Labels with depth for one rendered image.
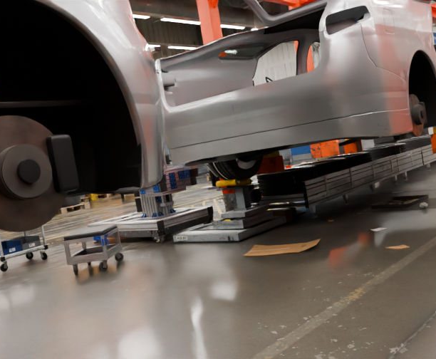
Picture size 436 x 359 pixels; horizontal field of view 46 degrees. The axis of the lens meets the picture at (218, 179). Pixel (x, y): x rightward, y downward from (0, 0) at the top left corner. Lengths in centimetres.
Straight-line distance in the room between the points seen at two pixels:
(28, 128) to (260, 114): 213
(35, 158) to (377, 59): 234
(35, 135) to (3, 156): 14
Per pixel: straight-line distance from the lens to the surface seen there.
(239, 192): 499
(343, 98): 319
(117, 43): 168
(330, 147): 707
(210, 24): 570
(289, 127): 335
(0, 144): 149
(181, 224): 548
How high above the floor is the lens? 82
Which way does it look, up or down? 3 degrees down
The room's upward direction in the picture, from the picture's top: 9 degrees counter-clockwise
